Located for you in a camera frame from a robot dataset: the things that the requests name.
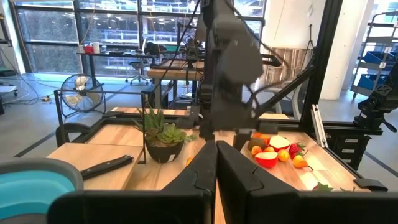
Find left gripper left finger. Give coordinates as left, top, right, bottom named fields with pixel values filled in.
left=47, top=139, right=218, bottom=224

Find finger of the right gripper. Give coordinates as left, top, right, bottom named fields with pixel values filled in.
left=198, top=123, right=216, bottom=141
left=232, top=128, right=254, bottom=152

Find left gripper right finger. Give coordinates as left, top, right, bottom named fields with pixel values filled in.
left=216, top=140, right=398, bottom=224

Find black handled kitchen knife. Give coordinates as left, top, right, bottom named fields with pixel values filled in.
left=80, top=154, right=134, bottom=181

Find blue collapsible bowl grey rim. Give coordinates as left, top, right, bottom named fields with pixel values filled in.
left=0, top=157, right=84, bottom=224

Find yellow orange toy fruit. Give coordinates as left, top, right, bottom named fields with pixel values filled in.
left=277, top=149, right=290, bottom=163

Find brown toy kiwi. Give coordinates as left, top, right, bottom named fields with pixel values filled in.
left=247, top=137, right=267, bottom=152

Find potted succulent plant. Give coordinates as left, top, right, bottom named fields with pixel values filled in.
left=132, top=104, right=197, bottom=164

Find orange yellow toy pear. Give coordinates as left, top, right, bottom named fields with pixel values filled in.
left=292, top=154, right=314, bottom=172

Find black table edge clip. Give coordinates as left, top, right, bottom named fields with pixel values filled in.
left=353, top=177, right=389, bottom=192

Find white grey office chair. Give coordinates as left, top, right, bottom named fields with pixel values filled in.
left=272, top=83, right=305, bottom=121

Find black drawer box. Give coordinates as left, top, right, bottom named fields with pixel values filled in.
left=331, top=134, right=373, bottom=171

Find wooden cutting board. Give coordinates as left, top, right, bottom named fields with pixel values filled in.
left=46, top=142, right=144, bottom=191

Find wooden pallet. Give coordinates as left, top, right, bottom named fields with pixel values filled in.
left=264, top=47, right=317, bottom=91

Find black office chair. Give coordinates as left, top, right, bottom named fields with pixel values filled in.
left=125, top=40, right=153, bottom=86

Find black tripod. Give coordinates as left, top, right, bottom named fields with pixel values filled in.
left=303, top=24, right=315, bottom=60

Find black floor fan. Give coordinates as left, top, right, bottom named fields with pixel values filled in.
left=60, top=73, right=106, bottom=118

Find long black desk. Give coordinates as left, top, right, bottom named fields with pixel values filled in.
left=76, top=51, right=158, bottom=88

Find shelf cart blue bins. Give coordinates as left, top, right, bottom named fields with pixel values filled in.
left=350, top=11, right=398, bottom=100

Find silver metal bracket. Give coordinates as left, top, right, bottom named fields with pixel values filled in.
left=310, top=104, right=329, bottom=149

